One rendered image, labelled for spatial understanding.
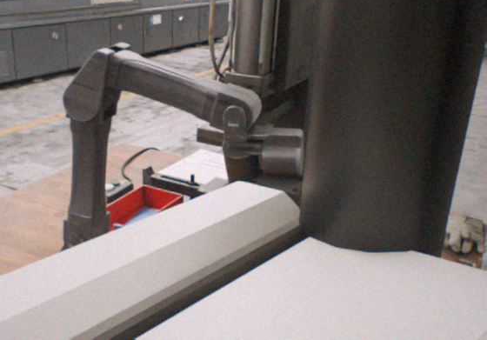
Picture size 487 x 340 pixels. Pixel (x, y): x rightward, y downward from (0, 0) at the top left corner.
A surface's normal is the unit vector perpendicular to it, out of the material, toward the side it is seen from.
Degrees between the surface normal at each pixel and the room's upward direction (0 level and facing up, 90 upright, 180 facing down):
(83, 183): 90
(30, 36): 90
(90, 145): 98
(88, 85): 90
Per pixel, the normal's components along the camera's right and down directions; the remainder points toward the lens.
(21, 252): 0.04, -0.93
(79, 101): -0.26, 0.33
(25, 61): 0.85, 0.22
